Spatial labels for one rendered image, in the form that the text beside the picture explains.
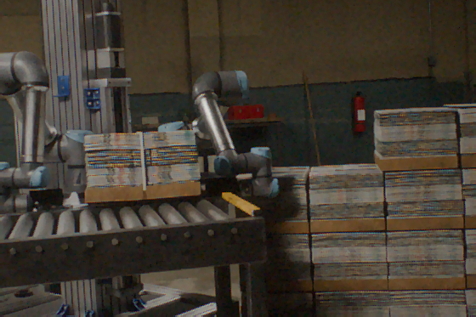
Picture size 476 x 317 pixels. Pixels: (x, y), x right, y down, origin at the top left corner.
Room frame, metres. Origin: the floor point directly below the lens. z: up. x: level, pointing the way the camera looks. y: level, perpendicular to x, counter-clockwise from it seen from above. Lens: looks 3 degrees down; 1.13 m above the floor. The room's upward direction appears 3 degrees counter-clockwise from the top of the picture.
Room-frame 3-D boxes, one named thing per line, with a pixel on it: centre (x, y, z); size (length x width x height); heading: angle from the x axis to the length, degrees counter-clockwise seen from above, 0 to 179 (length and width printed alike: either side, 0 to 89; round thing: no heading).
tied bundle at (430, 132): (2.86, -0.70, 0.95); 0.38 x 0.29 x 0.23; 173
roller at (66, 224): (2.11, 0.53, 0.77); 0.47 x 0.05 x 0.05; 13
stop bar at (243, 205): (2.22, 0.00, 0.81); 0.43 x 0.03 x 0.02; 13
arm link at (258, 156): (2.66, -0.07, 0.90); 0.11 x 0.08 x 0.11; 115
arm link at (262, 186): (2.67, -0.08, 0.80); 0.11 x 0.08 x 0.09; 103
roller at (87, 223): (2.13, 0.46, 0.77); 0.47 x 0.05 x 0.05; 13
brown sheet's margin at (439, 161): (2.86, -0.70, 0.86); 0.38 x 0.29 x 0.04; 173
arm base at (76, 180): (2.79, 0.62, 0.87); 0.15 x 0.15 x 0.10
